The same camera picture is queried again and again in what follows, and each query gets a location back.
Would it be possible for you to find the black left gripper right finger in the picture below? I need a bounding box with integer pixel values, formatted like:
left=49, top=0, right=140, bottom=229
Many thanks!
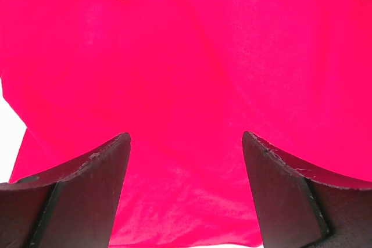
left=242, top=132, right=371, bottom=247

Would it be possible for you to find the crimson t shirt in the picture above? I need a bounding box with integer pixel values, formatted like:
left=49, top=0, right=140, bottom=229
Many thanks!
left=1, top=0, right=371, bottom=247

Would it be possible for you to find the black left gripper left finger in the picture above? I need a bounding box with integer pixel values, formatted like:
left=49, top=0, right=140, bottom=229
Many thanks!
left=1, top=133, right=131, bottom=247

